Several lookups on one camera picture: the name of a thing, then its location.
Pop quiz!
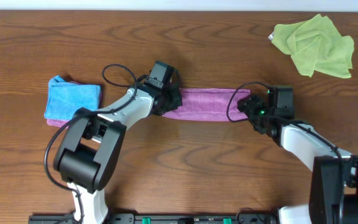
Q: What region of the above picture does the green microfiber cloth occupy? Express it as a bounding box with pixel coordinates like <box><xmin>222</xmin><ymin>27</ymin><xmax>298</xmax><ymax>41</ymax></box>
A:
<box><xmin>268</xmin><ymin>14</ymin><xmax>354</xmax><ymax>79</ymax></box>

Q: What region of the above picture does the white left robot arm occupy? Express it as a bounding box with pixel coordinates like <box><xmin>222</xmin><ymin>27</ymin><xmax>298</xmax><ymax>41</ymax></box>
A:
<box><xmin>53</xmin><ymin>83</ymin><xmax>182</xmax><ymax>223</ymax></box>

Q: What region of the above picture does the folded purple cloth under blue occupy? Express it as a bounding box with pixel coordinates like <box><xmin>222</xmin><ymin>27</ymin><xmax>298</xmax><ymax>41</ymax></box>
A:
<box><xmin>46</xmin><ymin>80</ymin><xmax>103</xmax><ymax>128</ymax></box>

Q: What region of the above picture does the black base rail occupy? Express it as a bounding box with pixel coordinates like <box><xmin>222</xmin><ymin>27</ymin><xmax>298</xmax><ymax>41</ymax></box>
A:
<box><xmin>28</xmin><ymin>213</ymin><xmax>280</xmax><ymax>224</ymax></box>

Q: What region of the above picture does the purple microfiber cloth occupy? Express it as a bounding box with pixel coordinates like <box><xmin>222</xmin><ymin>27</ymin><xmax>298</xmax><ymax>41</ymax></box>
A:
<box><xmin>163</xmin><ymin>88</ymin><xmax>235</xmax><ymax>121</ymax></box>

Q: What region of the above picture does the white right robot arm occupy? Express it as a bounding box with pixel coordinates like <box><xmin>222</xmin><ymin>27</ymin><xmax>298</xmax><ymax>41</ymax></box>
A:
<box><xmin>237</xmin><ymin>95</ymin><xmax>358</xmax><ymax>224</ymax></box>

